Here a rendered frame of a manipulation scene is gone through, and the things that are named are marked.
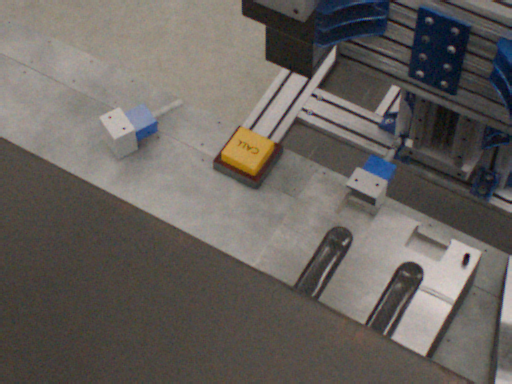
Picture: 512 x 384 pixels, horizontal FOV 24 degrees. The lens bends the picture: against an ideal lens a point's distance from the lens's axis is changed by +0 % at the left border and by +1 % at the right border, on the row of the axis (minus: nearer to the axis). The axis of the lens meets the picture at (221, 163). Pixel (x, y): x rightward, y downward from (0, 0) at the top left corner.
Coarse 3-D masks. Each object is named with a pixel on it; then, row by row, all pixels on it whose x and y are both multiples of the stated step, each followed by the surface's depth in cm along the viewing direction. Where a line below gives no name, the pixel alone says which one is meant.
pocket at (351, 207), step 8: (344, 200) 173; (352, 200) 173; (360, 200) 173; (336, 208) 171; (344, 208) 174; (352, 208) 174; (360, 208) 174; (368, 208) 172; (376, 208) 172; (344, 216) 173; (352, 216) 173; (360, 216) 173; (368, 216) 173; (368, 224) 172
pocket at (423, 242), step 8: (416, 232) 170; (424, 232) 170; (408, 240) 169; (416, 240) 170; (424, 240) 170; (432, 240) 169; (440, 240) 169; (408, 248) 170; (416, 248) 170; (424, 248) 170; (432, 248) 170; (440, 248) 170; (432, 256) 169; (440, 256) 169
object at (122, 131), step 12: (132, 108) 188; (144, 108) 188; (168, 108) 189; (108, 120) 185; (120, 120) 185; (132, 120) 186; (144, 120) 186; (156, 120) 186; (108, 132) 184; (120, 132) 184; (132, 132) 184; (144, 132) 187; (108, 144) 188; (120, 144) 185; (132, 144) 187; (120, 156) 187
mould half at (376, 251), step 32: (320, 192) 172; (288, 224) 170; (320, 224) 169; (352, 224) 169; (384, 224) 169; (416, 224) 169; (288, 256) 167; (352, 256) 167; (384, 256) 166; (416, 256) 166; (448, 256) 166; (480, 256) 166; (352, 288) 164; (384, 288) 164; (448, 288) 163; (416, 320) 161; (448, 320) 165
